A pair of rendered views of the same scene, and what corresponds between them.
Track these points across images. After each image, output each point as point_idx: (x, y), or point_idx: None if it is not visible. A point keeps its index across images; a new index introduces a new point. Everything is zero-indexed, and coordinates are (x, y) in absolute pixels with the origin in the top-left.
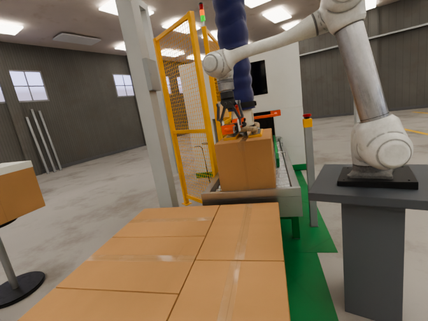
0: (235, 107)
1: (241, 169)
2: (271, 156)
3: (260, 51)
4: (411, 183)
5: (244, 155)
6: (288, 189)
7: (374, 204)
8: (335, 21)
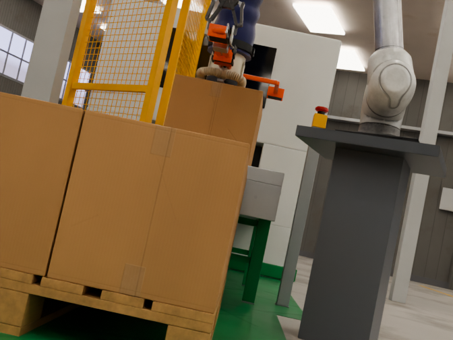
0: None
1: (204, 125)
2: (256, 118)
3: None
4: (411, 138)
5: (217, 104)
6: (266, 171)
7: (367, 144)
8: None
